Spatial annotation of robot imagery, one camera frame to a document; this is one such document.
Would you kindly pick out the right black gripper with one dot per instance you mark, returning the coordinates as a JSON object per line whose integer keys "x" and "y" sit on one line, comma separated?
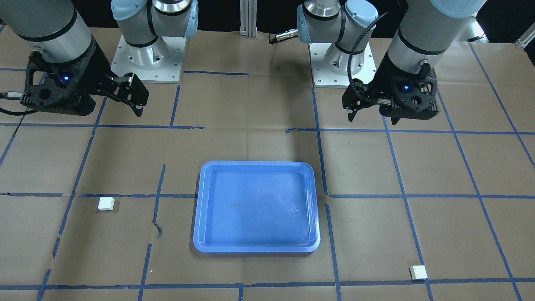
{"x": 97, "y": 66}

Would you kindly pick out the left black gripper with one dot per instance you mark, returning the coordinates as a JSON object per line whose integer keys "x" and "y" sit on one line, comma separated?
{"x": 385, "y": 76}

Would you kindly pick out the white block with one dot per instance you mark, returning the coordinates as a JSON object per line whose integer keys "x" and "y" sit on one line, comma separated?
{"x": 106, "y": 203}
{"x": 418, "y": 272}

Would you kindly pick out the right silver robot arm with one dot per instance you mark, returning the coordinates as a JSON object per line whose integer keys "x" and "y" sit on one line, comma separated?
{"x": 57, "y": 27}

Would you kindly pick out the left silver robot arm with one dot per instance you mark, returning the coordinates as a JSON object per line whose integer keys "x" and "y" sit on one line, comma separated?
{"x": 426, "y": 31}

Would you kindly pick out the blue plastic tray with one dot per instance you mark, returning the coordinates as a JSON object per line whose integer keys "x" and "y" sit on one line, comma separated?
{"x": 256, "y": 207}

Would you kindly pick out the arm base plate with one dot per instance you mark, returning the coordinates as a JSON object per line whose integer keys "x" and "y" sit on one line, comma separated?
{"x": 329, "y": 65}
{"x": 161, "y": 62}

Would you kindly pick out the aluminium frame post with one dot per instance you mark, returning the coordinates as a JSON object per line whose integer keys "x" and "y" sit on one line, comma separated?
{"x": 248, "y": 18}

